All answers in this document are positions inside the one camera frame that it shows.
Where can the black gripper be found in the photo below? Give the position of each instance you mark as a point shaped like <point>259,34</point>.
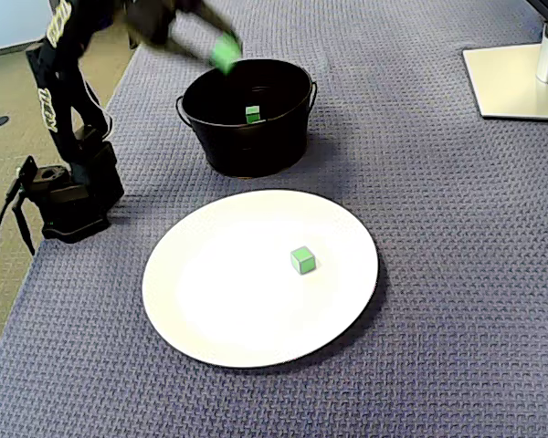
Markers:
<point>188,45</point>

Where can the green cube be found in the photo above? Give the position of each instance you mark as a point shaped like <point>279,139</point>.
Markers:
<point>226,52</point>
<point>252,114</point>
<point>302,260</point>

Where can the black robot arm with stickers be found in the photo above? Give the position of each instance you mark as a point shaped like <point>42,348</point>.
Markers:
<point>87,182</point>

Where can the white round plate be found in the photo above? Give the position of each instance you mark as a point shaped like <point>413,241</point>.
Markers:
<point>233,296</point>

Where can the black metal bucket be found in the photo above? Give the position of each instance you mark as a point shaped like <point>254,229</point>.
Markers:
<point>256,146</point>

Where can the black floor outlet disc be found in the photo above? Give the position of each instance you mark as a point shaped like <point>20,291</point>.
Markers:
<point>0,121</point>

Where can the white monitor stand base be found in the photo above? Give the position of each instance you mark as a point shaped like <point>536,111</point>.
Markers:
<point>507,82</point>

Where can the blue-grey woven table cloth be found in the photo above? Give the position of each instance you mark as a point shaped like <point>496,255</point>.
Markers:
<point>438,274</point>

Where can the white wall panel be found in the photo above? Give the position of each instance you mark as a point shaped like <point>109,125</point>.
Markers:
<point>13,23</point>

